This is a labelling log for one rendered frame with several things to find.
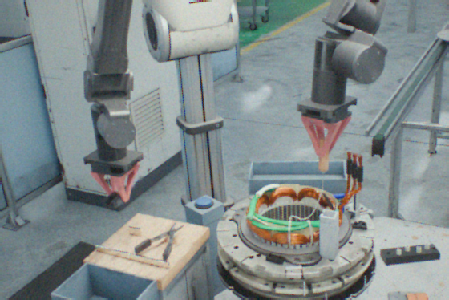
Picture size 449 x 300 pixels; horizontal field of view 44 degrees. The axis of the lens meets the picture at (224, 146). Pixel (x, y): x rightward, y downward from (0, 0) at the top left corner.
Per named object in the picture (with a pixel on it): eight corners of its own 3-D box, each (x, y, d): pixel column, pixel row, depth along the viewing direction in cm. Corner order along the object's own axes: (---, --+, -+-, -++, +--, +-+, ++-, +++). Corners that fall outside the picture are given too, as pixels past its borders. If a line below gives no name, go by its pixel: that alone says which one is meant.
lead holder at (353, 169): (362, 183, 110) (362, 168, 108) (341, 180, 111) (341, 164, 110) (367, 175, 113) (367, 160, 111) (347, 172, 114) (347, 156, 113)
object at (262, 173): (343, 250, 159) (344, 160, 148) (345, 273, 150) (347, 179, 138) (256, 249, 163) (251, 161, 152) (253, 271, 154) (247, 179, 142)
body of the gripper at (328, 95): (357, 107, 97) (362, 66, 95) (329, 122, 90) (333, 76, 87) (324, 101, 101) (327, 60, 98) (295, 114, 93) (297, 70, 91)
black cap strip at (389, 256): (439, 260, 152) (440, 253, 151) (386, 265, 152) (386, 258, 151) (432, 249, 157) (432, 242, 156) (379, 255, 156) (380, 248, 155)
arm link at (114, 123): (128, 66, 107) (82, 68, 103) (147, 81, 97) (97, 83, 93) (128, 126, 111) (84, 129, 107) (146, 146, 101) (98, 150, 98)
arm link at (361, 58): (371, 15, 95) (337, -11, 90) (419, 26, 85) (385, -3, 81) (336, 78, 96) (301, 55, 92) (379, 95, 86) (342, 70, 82)
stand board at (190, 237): (163, 290, 107) (161, 281, 106) (84, 269, 115) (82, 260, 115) (210, 236, 124) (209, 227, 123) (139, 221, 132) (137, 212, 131)
